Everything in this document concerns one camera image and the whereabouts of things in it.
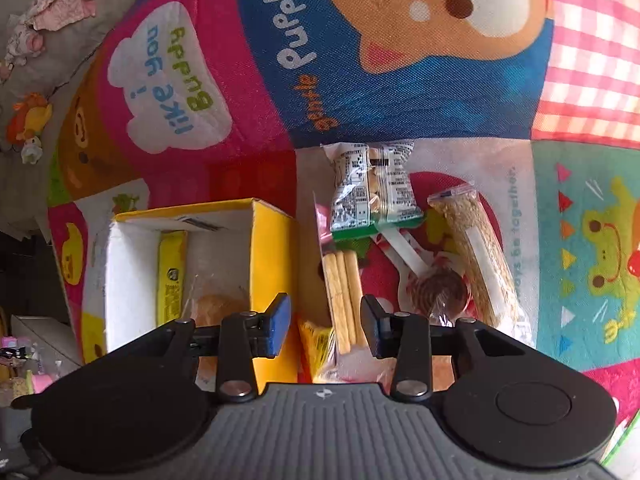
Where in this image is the yellow red snack packet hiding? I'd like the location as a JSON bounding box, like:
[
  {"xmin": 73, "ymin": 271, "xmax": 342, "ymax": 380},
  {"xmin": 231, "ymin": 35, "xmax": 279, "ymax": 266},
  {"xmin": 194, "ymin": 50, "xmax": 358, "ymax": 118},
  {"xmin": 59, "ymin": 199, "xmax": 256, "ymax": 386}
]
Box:
[{"xmin": 297, "ymin": 316, "xmax": 337, "ymax": 382}]

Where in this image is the grey blanket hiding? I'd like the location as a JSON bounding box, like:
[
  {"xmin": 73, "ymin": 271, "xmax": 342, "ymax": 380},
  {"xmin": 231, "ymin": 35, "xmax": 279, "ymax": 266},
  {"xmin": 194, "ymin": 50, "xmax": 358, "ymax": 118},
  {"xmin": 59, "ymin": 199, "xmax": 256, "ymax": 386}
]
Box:
[{"xmin": 0, "ymin": 0, "xmax": 206, "ymax": 241}]

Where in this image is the small white toy figure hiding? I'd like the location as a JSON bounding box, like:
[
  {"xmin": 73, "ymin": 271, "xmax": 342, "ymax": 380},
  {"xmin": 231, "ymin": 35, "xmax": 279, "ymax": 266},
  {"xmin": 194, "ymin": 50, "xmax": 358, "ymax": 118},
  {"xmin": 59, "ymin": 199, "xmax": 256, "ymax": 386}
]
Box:
[{"xmin": 21, "ymin": 136, "xmax": 43, "ymax": 166}]

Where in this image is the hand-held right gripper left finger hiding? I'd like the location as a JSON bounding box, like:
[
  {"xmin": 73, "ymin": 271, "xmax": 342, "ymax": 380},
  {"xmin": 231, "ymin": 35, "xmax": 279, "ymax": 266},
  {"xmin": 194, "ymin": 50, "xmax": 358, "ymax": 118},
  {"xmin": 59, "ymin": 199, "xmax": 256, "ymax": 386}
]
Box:
[{"xmin": 150, "ymin": 292, "xmax": 292, "ymax": 404}]

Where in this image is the clear biscuit stick packet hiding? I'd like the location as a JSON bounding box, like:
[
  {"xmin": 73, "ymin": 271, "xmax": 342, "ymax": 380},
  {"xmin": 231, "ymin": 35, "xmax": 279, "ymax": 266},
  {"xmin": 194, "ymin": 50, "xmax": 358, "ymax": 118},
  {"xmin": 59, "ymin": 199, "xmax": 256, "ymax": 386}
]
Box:
[{"xmin": 312, "ymin": 192, "xmax": 373, "ymax": 361}]

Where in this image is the pink floral clothing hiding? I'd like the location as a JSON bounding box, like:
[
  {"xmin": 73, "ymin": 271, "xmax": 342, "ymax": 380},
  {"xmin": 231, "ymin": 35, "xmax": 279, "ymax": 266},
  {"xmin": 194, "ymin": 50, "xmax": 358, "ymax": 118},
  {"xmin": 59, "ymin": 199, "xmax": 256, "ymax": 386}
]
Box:
[{"xmin": 4, "ymin": 0, "xmax": 98, "ymax": 68}]

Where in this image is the green-edged snack packet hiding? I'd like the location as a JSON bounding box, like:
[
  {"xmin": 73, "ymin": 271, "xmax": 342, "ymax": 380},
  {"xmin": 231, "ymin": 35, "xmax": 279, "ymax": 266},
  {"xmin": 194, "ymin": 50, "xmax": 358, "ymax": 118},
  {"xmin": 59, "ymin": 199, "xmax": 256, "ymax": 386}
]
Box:
[{"xmin": 320, "ymin": 141, "xmax": 427, "ymax": 245}]

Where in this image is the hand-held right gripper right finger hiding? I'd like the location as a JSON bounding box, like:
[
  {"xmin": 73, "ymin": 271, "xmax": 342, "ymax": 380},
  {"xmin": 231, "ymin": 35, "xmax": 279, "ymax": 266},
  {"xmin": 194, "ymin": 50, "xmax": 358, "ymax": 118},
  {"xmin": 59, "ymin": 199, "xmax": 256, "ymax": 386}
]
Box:
[{"xmin": 361, "ymin": 294, "xmax": 503, "ymax": 402}]

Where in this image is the orange plush toy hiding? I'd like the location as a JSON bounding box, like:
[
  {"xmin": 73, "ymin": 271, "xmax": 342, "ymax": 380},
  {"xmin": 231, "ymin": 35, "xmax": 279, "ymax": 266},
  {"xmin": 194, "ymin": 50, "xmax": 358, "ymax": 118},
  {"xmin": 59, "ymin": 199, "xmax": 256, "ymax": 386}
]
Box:
[{"xmin": 6, "ymin": 92, "xmax": 54, "ymax": 145}]

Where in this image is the spiral chocolate lollipop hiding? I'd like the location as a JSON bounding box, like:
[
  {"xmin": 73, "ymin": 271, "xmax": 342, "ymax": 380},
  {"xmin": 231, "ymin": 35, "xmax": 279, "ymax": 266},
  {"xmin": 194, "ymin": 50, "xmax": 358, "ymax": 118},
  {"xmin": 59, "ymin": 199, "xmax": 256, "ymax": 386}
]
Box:
[{"xmin": 372, "ymin": 227, "xmax": 473, "ymax": 326}]

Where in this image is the colourful printed play mat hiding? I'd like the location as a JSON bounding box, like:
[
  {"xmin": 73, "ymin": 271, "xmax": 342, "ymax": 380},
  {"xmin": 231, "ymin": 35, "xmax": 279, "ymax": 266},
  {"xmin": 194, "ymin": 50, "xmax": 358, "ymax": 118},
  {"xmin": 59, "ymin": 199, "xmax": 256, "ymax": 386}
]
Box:
[{"xmin": 46, "ymin": 0, "xmax": 640, "ymax": 463}]

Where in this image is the yellow cardboard box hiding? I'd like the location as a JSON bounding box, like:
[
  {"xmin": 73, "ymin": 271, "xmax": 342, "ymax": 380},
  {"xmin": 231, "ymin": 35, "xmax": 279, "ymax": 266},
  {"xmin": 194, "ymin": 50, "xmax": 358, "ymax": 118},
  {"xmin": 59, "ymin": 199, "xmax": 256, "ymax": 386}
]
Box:
[{"xmin": 81, "ymin": 199, "xmax": 300, "ymax": 383}]

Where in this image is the yellow stick packet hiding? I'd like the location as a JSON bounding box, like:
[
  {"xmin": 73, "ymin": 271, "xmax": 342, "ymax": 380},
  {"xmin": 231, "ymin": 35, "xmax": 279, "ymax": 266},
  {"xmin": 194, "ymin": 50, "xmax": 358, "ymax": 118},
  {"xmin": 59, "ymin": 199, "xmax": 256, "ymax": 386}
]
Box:
[{"xmin": 157, "ymin": 230, "xmax": 189, "ymax": 327}]

